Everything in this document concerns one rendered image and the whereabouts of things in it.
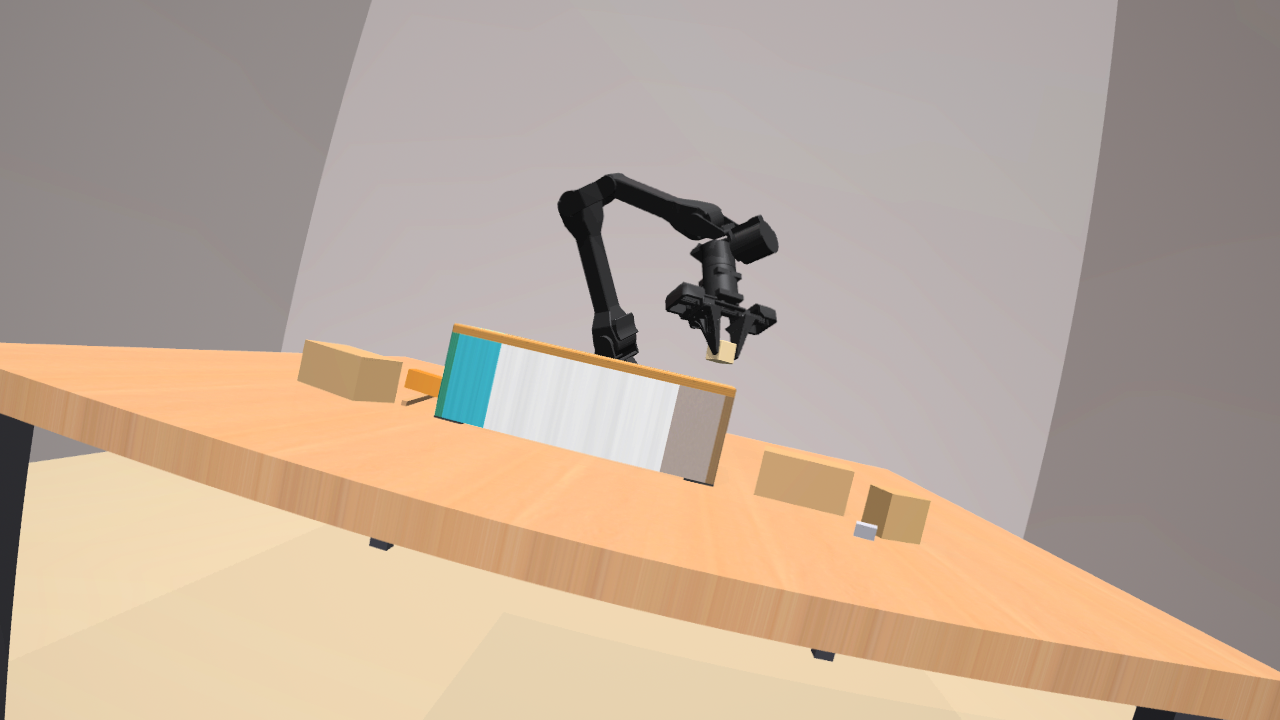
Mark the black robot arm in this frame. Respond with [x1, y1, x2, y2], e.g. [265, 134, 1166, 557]
[557, 173, 780, 364]

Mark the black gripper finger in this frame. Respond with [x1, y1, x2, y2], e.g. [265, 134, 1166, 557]
[724, 314, 759, 360]
[687, 304, 721, 355]

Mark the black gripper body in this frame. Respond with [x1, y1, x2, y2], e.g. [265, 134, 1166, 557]
[666, 264, 777, 334]

